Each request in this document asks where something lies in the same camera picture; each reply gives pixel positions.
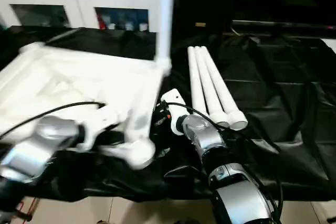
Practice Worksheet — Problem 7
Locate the white plastic table leg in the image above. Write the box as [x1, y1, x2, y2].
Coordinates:
[201, 46, 249, 131]
[154, 0, 177, 74]
[194, 46, 230, 127]
[187, 46, 211, 116]

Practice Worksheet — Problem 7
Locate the white plastic table top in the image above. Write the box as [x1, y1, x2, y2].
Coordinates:
[0, 41, 173, 169]

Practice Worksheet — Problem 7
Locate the black plastic sheet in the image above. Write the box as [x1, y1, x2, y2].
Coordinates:
[0, 26, 336, 204]

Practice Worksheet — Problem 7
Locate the long black pole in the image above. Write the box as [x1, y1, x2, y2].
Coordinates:
[232, 20, 336, 33]

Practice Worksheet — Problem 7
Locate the white flat board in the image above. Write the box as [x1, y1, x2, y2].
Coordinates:
[321, 39, 336, 52]

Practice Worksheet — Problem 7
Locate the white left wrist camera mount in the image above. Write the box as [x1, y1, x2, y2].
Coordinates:
[78, 103, 132, 153]

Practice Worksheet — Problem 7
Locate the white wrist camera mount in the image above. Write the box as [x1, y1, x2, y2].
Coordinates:
[78, 103, 132, 153]
[160, 89, 188, 135]

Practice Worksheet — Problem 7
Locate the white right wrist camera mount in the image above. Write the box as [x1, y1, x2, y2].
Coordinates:
[160, 89, 188, 135]

